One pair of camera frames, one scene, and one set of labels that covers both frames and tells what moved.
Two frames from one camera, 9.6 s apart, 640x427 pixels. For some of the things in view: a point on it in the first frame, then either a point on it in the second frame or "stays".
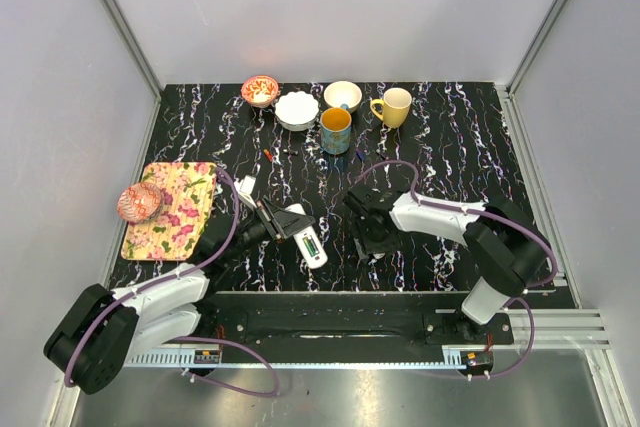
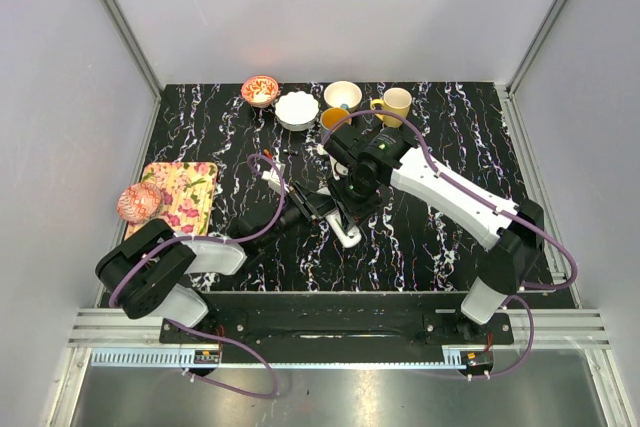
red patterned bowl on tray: x=139 y=202 stays
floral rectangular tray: x=174 y=235 stays
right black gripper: x=391 y=243 to x=351 y=212
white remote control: x=309 y=242 to x=336 y=222
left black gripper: x=279 y=223 to x=313 y=205
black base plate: x=352 y=320 stays
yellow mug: x=396 y=106 stays
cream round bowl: x=343 y=92 stays
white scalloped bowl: x=296 y=111 stays
